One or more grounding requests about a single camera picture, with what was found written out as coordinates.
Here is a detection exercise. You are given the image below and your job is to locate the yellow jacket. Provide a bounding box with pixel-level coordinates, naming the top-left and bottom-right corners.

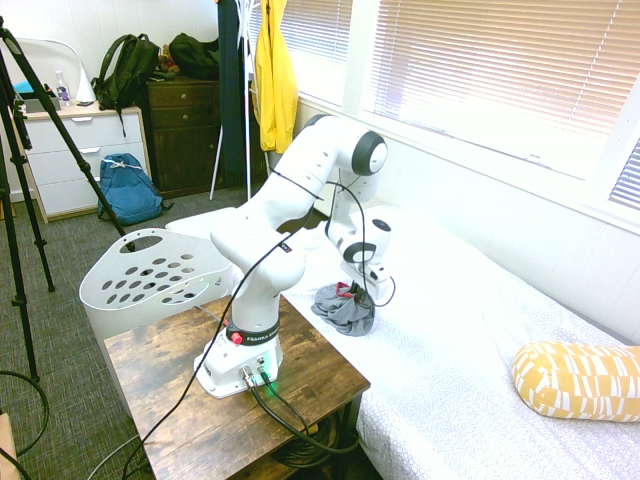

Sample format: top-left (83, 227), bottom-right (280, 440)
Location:
top-left (251, 0), bottom-right (300, 156)

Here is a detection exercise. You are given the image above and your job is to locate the brown teddy bear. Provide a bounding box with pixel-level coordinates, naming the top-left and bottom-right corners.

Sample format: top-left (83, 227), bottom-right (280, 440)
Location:
top-left (158, 43), bottom-right (182, 76)

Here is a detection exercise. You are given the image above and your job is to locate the yellow white patterned pillow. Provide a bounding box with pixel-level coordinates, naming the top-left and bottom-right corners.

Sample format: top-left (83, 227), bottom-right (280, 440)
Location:
top-left (511, 340), bottom-right (640, 424)

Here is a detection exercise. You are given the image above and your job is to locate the grey box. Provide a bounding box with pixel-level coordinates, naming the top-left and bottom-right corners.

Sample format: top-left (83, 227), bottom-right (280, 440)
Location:
top-left (14, 97), bottom-right (62, 116)

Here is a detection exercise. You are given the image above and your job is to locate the large white window blind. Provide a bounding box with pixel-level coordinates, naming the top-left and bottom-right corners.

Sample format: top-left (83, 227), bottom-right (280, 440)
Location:
top-left (363, 0), bottom-right (640, 142)

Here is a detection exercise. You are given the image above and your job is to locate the white drawer dresser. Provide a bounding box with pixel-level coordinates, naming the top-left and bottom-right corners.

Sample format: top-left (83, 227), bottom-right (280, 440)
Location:
top-left (8, 103), bottom-right (152, 225)

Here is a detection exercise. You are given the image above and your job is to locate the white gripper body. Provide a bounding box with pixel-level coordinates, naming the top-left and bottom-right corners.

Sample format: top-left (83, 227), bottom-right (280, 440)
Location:
top-left (340, 259), bottom-right (394, 302)

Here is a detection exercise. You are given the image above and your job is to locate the blue backpack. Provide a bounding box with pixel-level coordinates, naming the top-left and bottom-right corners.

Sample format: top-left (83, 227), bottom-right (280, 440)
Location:
top-left (96, 152), bottom-right (176, 227)

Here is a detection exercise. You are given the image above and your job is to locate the white perforated laundry basket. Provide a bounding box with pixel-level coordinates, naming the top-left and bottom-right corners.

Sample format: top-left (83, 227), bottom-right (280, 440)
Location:
top-left (78, 228), bottom-right (242, 374)

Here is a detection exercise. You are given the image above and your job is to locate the black bag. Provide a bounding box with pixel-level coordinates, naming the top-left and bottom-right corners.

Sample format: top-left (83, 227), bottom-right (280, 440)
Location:
top-left (167, 32), bottom-right (222, 81)

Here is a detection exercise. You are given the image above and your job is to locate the navy hanging garment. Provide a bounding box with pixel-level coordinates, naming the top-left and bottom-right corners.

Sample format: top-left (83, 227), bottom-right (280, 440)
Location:
top-left (217, 0), bottom-right (252, 177)

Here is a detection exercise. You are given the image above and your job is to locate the dark green backpack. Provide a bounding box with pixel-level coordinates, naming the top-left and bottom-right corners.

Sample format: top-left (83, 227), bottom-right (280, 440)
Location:
top-left (90, 33), bottom-right (163, 139)

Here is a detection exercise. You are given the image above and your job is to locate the black floor cable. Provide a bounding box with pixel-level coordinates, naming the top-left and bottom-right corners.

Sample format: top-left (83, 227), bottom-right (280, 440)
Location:
top-left (0, 368), bottom-right (52, 480)

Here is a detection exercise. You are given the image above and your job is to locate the clear plastic bottle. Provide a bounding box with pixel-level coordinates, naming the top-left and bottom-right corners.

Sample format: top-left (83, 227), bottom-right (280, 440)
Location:
top-left (53, 69), bottom-right (74, 108)

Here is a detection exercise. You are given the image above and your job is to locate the narrow white window blind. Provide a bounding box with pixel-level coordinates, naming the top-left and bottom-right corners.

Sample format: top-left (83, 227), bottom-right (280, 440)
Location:
top-left (282, 0), bottom-right (354, 109)

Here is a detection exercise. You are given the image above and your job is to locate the dark wooden dresser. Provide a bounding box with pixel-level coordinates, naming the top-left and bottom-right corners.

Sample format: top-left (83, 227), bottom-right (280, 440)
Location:
top-left (143, 75), bottom-right (271, 200)

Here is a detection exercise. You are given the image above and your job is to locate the bed with white cover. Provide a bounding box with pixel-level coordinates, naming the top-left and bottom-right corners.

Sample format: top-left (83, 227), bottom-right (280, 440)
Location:
top-left (164, 202), bottom-right (640, 480)

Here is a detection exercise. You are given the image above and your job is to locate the thick black base cable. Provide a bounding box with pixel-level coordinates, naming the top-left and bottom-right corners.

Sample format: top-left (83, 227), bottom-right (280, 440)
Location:
top-left (255, 366), bottom-right (314, 437)
top-left (241, 368), bottom-right (362, 455)

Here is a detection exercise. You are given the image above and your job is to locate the rustic wooden side table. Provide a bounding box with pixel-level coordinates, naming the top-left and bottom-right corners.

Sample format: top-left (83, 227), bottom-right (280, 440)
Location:
top-left (102, 294), bottom-right (373, 480)

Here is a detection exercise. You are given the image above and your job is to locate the small window blind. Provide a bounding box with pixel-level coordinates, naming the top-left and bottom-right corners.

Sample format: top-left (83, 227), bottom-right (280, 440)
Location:
top-left (607, 138), bottom-right (640, 205)

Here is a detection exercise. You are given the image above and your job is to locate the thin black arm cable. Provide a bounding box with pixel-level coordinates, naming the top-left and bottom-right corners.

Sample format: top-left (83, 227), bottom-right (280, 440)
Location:
top-left (138, 171), bottom-right (397, 447)

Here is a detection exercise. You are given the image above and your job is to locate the grey garment with red trim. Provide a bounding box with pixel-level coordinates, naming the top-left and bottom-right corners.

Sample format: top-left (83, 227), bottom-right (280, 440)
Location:
top-left (310, 281), bottom-right (377, 338)

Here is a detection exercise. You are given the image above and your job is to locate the white desk lamp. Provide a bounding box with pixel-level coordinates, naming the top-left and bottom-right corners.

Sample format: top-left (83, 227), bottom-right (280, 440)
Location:
top-left (28, 38), bottom-right (98, 107)

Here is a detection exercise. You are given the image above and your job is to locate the black camera tripod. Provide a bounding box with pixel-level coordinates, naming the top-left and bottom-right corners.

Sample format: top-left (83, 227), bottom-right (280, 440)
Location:
top-left (0, 14), bottom-right (129, 384)

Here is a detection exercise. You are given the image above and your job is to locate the white floor cable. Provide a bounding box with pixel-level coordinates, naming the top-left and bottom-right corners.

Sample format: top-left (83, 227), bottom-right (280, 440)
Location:
top-left (83, 431), bottom-right (145, 480)

